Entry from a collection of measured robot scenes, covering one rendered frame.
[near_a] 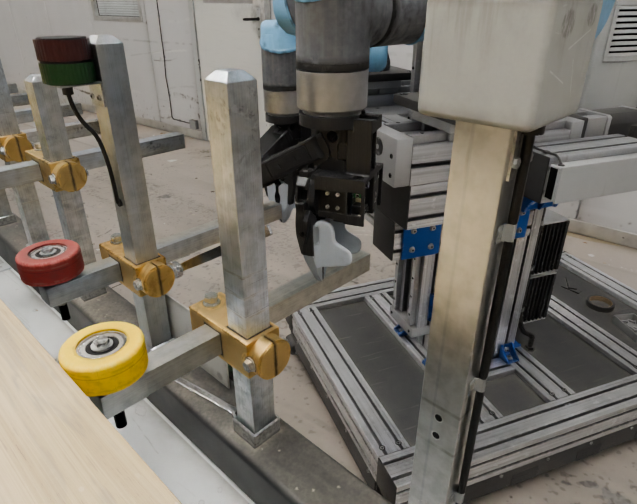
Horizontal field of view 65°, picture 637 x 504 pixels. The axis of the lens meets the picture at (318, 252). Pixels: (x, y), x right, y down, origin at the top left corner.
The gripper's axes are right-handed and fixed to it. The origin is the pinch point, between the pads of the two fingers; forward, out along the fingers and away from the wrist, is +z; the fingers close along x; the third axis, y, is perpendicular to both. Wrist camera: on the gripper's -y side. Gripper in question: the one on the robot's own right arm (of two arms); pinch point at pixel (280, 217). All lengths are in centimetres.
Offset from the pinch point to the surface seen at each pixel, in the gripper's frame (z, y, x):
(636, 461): 83, 78, -65
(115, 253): -4.5, -33.4, -0.2
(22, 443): -7, -56, -32
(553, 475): 83, 56, -50
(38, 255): -7.8, -43.5, 0.3
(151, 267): -4.4, -31.8, -7.9
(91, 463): -7, -53, -38
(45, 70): -31, -39, -5
